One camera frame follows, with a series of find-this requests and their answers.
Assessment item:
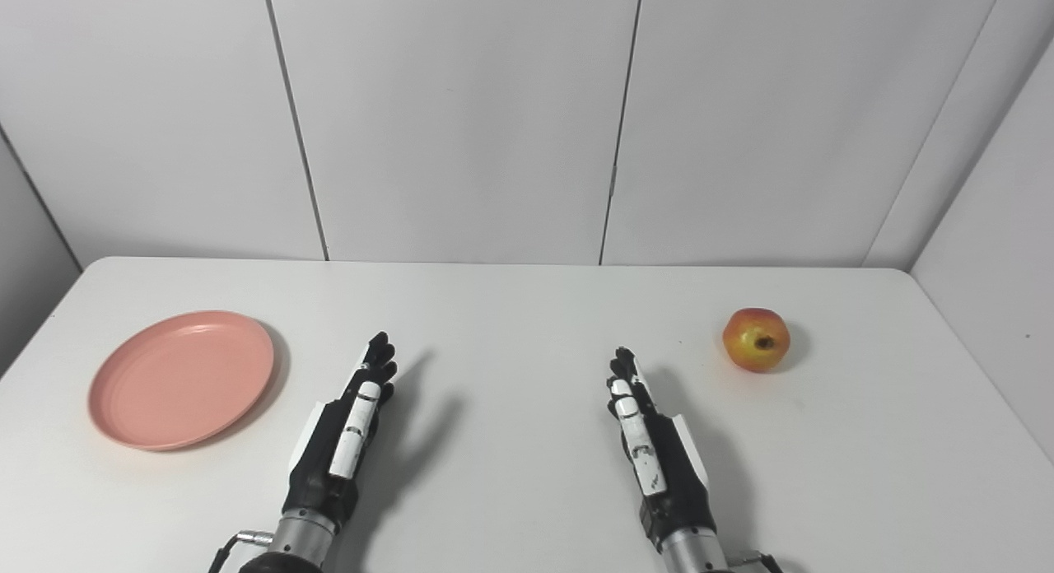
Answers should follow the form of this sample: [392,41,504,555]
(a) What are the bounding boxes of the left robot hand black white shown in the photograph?
[282,332,399,529]

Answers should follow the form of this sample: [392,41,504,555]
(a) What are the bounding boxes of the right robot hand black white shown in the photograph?
[607,347,718,551]

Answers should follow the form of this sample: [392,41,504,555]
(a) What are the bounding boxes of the red yellow apple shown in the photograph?
[722,308,791,373]

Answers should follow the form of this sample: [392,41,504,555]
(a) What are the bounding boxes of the pink round plate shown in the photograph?
[88,310,276,452]

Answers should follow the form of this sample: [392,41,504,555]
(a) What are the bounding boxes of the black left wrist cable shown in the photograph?
[208,530,274,573]

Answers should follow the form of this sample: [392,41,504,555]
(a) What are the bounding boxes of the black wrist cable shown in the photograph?
[208,530,274,573]
[728,550,785,573]

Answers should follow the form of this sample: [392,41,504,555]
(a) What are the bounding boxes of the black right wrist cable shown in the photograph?
[728,550,785,573]

